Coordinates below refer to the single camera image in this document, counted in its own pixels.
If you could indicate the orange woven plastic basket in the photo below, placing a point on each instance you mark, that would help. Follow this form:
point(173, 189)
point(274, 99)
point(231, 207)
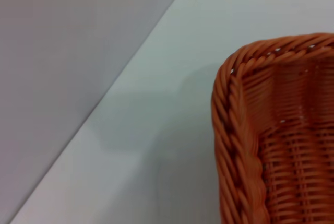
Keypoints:
point(287, 143)

